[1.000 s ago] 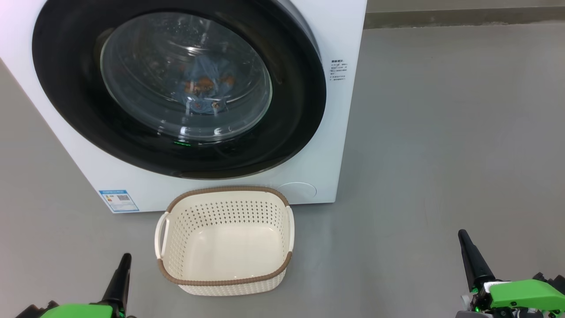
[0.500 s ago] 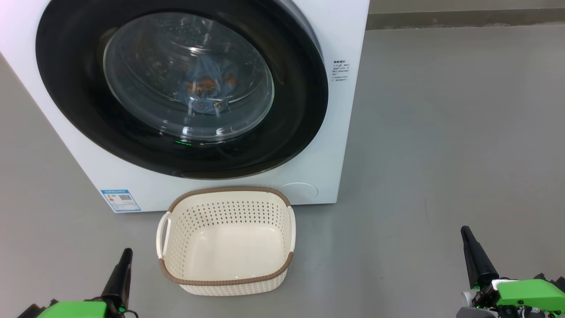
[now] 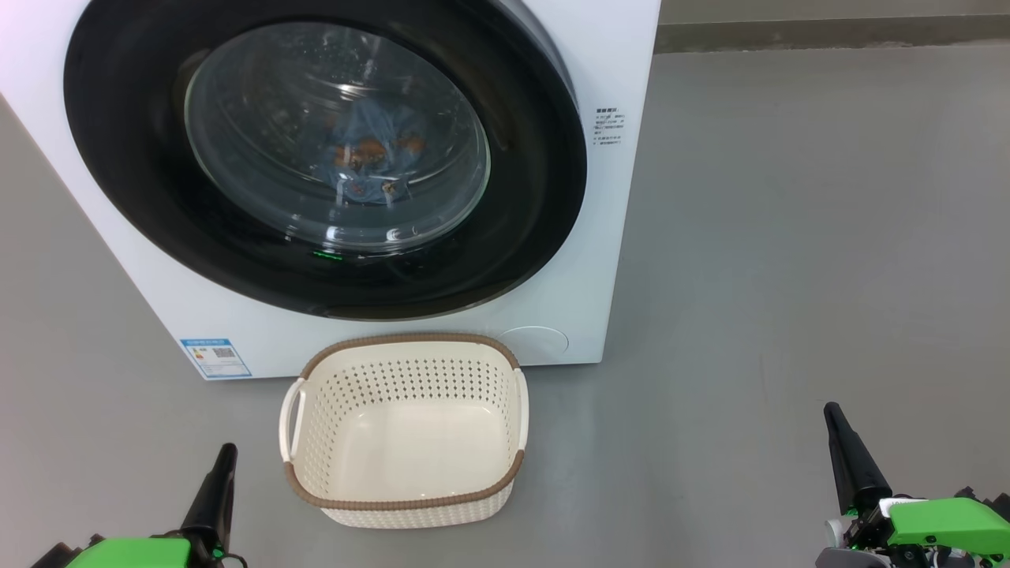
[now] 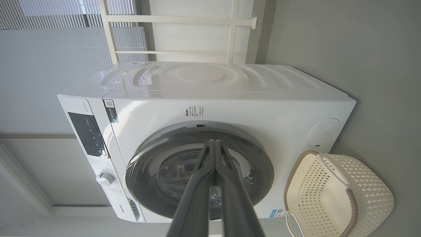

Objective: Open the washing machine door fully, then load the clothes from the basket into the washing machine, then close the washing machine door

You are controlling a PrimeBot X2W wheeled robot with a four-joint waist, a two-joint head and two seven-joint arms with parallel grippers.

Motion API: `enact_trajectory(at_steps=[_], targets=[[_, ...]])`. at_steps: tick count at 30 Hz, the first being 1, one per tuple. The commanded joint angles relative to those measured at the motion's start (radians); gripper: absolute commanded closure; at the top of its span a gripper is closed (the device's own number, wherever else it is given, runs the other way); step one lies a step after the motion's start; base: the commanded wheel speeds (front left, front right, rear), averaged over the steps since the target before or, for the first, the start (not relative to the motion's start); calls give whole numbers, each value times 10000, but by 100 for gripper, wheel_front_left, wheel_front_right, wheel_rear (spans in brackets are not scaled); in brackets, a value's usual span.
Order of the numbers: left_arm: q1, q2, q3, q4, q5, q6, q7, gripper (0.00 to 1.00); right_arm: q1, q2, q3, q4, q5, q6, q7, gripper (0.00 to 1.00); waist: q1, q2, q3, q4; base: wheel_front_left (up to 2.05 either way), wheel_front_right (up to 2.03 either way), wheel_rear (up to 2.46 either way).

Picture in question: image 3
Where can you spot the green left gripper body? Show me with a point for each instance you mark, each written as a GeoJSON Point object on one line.
{"type": "Point", "coordinates": [134, 554]}

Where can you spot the blue bear-print garment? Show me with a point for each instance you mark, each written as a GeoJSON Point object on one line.
{"type": "Point", "coordinates": [371, 142]}

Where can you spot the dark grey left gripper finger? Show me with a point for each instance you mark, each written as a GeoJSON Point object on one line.
{"type": "Point", "coordinates": [213, 505]}

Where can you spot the black round glass washer door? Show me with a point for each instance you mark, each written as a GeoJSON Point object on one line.
{"type": "Point", "coordinates": [126, 158]}

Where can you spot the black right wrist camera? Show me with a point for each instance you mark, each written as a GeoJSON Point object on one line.
{"type": "Point", "coordinates": [986, 498]}

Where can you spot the blue energy label sticker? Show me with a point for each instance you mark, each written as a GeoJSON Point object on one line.
{"type": "Point", "coordinates": [215, 358]}

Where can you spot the cream perforated plastic laundry basket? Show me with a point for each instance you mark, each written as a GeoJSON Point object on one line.
{"type": "Point", "coordinates": [410, 450]}

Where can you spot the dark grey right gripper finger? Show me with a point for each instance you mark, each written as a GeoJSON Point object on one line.
{"type": "Point", "coordinates": [856, 473]}

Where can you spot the round white filter cover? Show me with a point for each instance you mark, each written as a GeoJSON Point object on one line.
{"type": "Point", "coordinates": [536, 345]}

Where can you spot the white front-load washing machine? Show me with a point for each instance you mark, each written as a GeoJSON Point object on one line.
{"type": "Point", "coordinates": [615, 237]}

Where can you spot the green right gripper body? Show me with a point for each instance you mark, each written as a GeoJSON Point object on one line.
{"type": "Point", "coordinates": [939, 525]}

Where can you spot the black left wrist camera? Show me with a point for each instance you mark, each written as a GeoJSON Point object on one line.
{"type": "Point", "coordinates": [59, 554]}

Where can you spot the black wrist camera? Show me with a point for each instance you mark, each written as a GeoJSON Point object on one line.
{"type": "Point", "coordinates": [986, 498]}
{"type": "Point", "coordinates": [59, 554]}

